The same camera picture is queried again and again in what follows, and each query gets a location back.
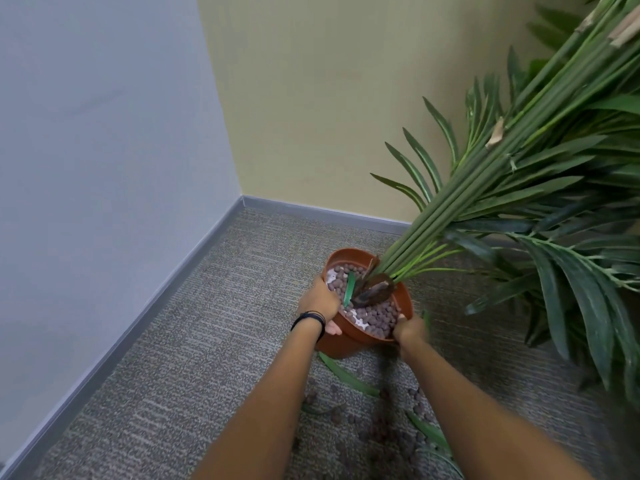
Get fallen green palm leaf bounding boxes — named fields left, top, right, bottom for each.
left=405, top=410, right=466, bottom=480
left=318, top=352, right=382, bottom=398

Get person's left hand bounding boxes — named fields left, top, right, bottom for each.
left=297, top=275, right=344, bottom=337

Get brown clay pebbles in pot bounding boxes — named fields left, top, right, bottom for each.
left=327, top=264, right=401, bottom=340

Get person's right forearm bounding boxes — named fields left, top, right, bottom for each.
left=400, top=337, right=596, bottom=480

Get person's left forearm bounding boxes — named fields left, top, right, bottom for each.
left=191, top=315, right=326, bottom=480

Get terracotta plastic plant pot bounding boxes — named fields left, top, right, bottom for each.
left=315, top=248, right=415, bottom=360

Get person's right hand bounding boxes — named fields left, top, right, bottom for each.
left=392, top=314, right=430, bottom=346

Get spilled brown clay pebbles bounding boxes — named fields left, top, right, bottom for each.
left=292, top=367, right=441, bottom=480

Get grey baseboard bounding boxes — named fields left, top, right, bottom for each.
left=0, top=196, right=412, bottom=480

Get black wrist band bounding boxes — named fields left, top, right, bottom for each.
left=290, top=311, right=327, bottom=343

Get green artificial palm plant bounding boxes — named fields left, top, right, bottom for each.
left=342, top=0, right=640, bottom=410

